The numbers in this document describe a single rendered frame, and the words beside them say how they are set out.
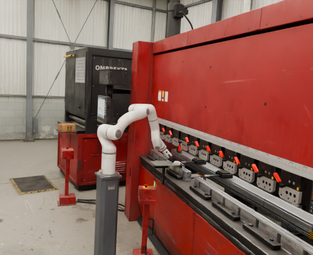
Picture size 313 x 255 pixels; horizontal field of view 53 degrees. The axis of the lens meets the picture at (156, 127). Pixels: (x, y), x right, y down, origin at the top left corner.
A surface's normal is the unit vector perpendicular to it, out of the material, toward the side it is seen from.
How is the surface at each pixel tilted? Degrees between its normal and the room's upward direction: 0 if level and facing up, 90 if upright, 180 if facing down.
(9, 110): 90
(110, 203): 90
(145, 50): 90
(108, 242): 90
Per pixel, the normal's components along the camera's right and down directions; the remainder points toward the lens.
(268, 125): -0.94, -0.01
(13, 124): 0.51, 0.15
